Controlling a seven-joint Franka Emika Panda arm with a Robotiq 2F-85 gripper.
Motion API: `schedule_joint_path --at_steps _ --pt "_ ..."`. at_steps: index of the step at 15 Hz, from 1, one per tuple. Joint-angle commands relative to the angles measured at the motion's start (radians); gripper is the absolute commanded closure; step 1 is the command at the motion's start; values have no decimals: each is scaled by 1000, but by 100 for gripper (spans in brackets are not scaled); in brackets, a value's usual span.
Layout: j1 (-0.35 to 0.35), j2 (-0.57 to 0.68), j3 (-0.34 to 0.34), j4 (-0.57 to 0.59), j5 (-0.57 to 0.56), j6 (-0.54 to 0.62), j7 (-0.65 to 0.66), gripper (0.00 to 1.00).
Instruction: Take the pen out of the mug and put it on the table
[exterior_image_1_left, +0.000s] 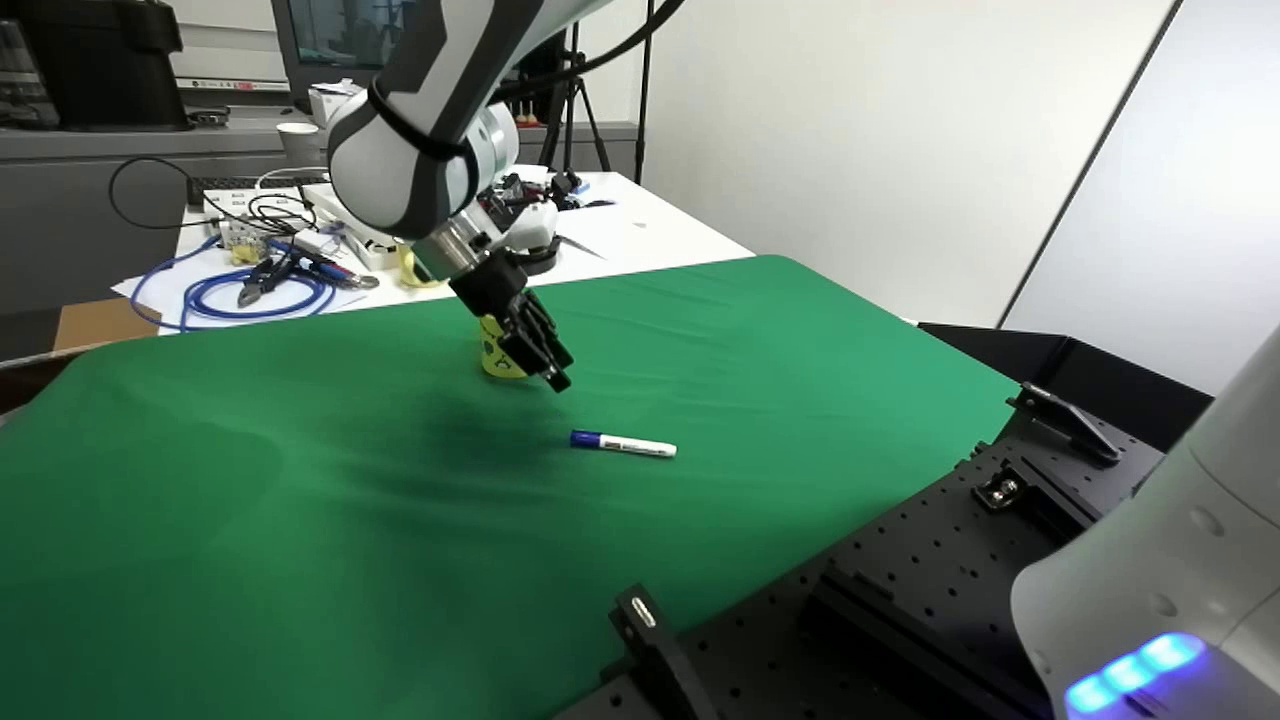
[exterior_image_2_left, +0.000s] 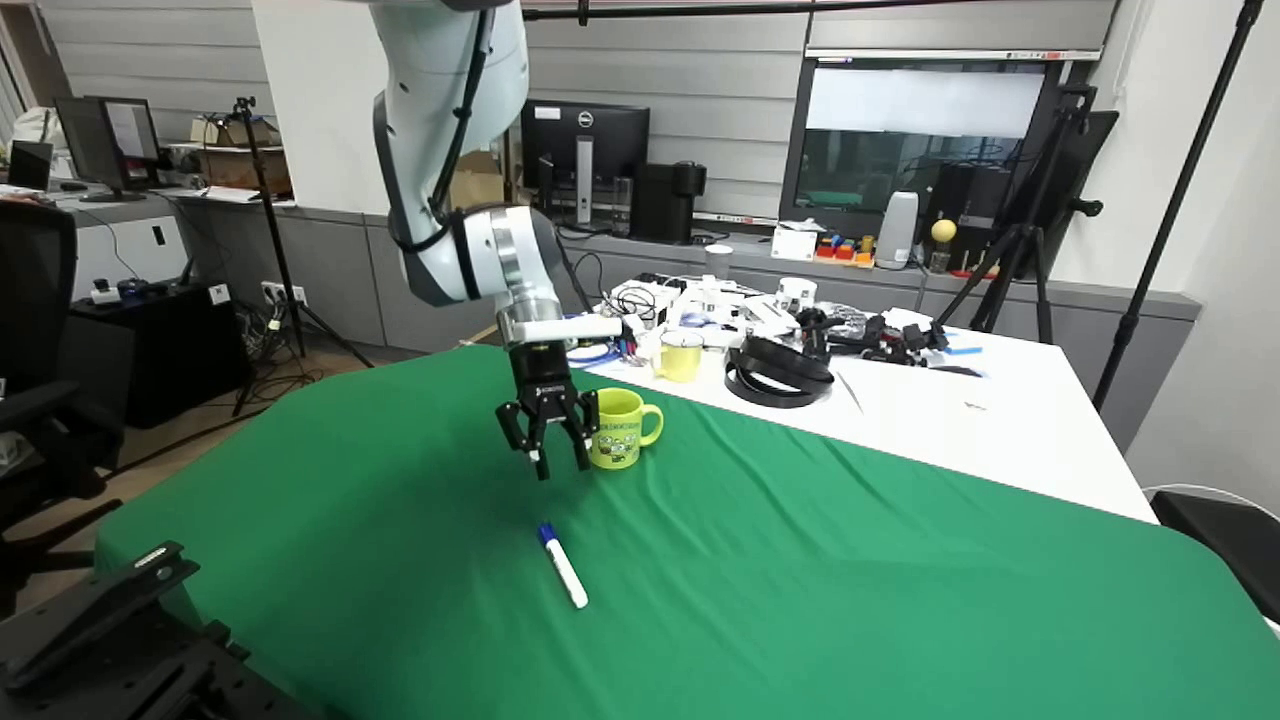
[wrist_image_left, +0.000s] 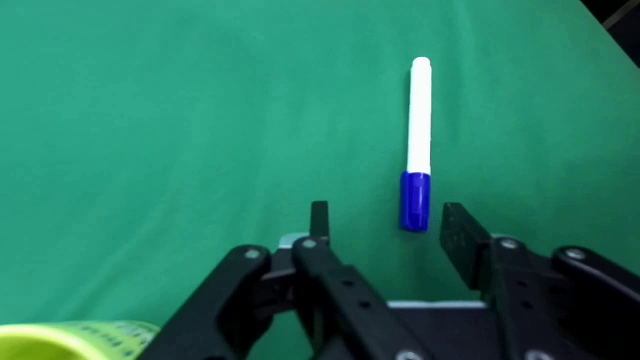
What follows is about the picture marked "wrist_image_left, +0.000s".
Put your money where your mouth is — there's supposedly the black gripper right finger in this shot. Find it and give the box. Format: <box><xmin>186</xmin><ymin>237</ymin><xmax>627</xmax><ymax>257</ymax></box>
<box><xmin>438</xmin><ymin>200</ymin><xmax>640</xmax><ymax>360</ymax></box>

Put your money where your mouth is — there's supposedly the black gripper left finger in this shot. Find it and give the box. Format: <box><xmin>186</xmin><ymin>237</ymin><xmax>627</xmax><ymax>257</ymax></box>
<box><xmin>141</xmin><ymin>198</ymin><xmax>433</xmax><ymax>360</ymax></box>

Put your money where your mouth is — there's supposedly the white pen with blue cap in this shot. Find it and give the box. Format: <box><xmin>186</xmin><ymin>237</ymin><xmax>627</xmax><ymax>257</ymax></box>
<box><xmin>399</xmin><ymin>57</ymin><xmax>434</xmax><ymax>234</ymax></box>

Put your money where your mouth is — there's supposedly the yellow printed mug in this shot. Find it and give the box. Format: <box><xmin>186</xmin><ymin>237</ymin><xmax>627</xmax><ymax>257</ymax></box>
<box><xmin>0</xmin><ymin>320</ymin><xmax>163</xmax><ymax>360</ymax></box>

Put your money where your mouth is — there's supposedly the green table cloth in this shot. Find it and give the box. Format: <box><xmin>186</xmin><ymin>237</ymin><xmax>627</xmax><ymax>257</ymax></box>
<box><xmin>0</xmin><ymin>0</ymin><xmax>640</xmax><ymax>360</ymax></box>

